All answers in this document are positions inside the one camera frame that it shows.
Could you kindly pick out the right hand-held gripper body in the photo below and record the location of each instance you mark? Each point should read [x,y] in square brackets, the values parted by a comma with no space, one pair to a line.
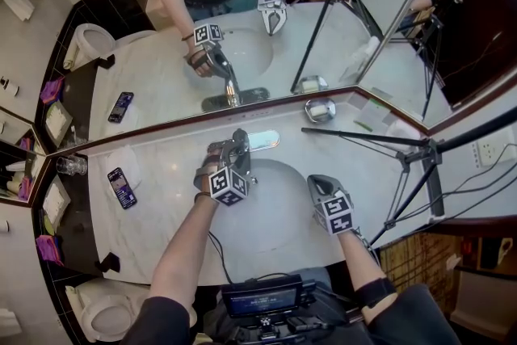
[333,214]

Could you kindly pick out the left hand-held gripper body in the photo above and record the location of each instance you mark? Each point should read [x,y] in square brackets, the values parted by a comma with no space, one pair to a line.
[226,186]

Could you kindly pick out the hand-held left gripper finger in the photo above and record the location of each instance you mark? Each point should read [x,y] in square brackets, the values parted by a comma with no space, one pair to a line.
[242,159]
[226,147]

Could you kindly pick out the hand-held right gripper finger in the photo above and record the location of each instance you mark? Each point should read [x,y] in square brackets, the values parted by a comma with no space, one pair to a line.
[314,190]
[333,186]

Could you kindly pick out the chrome faucet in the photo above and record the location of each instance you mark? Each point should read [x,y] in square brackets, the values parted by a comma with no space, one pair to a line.
[262,139]

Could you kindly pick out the person's left forearm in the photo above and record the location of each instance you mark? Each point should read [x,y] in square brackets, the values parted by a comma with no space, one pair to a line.
[182,254]

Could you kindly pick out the person's right forearm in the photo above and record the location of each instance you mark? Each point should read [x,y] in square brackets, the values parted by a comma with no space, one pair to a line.
[359,258]

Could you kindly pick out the person's left hand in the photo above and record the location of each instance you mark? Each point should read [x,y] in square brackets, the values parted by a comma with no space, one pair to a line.
[213,159]

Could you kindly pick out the white oval sink basin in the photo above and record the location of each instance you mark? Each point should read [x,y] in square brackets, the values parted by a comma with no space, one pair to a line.
[274,214]

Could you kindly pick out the green pen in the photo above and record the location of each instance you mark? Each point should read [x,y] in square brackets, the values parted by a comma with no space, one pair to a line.
[363,124]

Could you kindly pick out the metal soap dish with soap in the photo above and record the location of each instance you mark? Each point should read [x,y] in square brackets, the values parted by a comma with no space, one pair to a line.
[320,110]

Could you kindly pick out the white paper sheet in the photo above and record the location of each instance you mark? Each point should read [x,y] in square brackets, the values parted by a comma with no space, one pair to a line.
[373,113]

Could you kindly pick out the black armband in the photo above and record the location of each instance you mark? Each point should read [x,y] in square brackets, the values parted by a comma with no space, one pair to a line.
[375,291]

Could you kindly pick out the white plastic packet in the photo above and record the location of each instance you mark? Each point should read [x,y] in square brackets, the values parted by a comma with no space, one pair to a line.
[404,131]

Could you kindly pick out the black tripod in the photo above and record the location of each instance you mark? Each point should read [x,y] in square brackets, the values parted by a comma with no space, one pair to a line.
[420,151]

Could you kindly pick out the white paper towel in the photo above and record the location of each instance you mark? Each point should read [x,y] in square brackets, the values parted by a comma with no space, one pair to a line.
[129,161]

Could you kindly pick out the black smartphone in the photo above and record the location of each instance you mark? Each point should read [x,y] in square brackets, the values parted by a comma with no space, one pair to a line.
[122,188]

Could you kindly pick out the person's dark shirt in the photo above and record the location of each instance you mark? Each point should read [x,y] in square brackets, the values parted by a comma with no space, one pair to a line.
[416,319]

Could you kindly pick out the narrow angled mirror panel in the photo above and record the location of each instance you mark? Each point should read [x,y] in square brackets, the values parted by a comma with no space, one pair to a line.
[404,64]
[16,161]

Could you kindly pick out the white toilet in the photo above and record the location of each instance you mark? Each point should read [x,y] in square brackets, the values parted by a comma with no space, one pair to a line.
[113,311]

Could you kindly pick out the tray with white packets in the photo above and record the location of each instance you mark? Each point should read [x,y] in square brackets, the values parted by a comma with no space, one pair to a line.
[56,202]

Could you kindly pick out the small green packet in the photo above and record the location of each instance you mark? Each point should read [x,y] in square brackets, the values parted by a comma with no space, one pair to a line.
[48,224]

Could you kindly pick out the purple folded cloth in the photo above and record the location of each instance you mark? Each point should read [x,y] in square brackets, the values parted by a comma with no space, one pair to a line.
[49,248]

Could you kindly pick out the white bottle with black cap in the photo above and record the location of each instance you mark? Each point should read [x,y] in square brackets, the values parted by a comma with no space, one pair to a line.
[4,226]

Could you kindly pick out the white folded towel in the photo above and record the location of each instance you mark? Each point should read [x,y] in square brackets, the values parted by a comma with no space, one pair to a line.
[10,321]

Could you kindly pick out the large wall mirror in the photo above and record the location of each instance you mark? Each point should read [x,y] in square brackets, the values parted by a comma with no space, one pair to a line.
[161,64]

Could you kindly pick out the white wall socket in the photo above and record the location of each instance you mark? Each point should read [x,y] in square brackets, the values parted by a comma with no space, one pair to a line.
[494,149]

